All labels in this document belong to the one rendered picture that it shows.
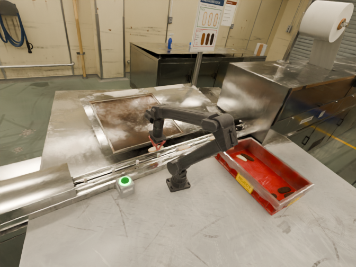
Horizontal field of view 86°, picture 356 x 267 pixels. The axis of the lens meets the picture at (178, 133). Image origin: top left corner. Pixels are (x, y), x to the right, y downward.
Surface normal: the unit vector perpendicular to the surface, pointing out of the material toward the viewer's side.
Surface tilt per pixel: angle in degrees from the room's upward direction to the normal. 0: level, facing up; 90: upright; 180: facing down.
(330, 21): 93
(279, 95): 90
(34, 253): 0
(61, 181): 0
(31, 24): 90
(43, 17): 90
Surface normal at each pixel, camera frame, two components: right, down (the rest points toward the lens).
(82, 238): 0.14, -0.81
